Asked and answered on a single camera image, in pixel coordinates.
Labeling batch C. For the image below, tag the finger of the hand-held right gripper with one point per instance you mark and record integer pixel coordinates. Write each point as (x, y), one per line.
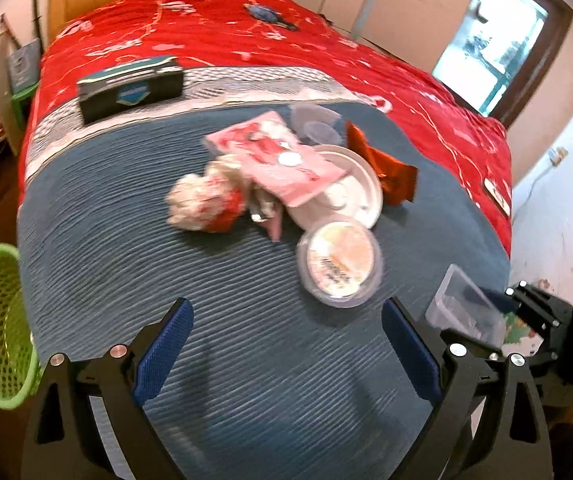
(556, 360)
(541, 307)

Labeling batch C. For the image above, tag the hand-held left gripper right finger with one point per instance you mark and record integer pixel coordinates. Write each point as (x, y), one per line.
(411, 355)

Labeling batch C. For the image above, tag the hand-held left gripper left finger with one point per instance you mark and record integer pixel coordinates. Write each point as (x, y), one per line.
(164, 355)

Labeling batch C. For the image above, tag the clear plastic box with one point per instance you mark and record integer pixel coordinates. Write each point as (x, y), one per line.
(458, 305)

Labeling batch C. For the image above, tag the round lidded plastic container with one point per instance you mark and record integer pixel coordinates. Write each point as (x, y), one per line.
(339, 260)

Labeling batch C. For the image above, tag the white red tissue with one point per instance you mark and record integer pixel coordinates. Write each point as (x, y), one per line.
(201, 200)

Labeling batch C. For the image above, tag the white round paper plate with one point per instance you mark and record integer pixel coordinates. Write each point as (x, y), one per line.
(356, 185)

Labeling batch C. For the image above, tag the red foil wrapper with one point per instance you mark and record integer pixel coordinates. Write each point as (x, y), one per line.
(391, 170)

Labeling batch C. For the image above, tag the pink printed packet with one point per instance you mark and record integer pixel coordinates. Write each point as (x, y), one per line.
(271, 160)

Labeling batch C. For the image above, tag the smartphone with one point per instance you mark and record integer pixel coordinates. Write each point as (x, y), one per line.
(497, 197)

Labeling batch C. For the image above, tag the small pink foil wrapper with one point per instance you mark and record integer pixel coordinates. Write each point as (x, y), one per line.
(271, 215)

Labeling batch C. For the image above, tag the clear plastic cup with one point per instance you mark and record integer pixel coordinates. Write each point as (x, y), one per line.
(316, 125)

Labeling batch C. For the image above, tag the brown framed window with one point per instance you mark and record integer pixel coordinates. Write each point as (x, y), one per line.
(496, 45)

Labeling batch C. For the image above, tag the black cardboard box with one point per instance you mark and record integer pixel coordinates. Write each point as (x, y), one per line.
(126, 87)

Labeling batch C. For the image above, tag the green plastic stool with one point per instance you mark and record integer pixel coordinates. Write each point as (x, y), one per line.
(21, 110)

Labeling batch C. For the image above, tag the white blue paper bag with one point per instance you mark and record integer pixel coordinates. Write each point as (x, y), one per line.
(24, 67)

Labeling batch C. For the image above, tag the red printed blanket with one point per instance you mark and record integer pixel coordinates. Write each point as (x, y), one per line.
(266, 45)

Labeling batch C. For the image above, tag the beige wardrobe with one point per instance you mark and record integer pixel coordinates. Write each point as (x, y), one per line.
(391, 0)

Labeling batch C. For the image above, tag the small blue object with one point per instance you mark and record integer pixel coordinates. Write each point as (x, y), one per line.
(269, 14)

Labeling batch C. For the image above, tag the wall socket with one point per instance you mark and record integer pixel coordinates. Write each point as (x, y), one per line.
(557, 155)

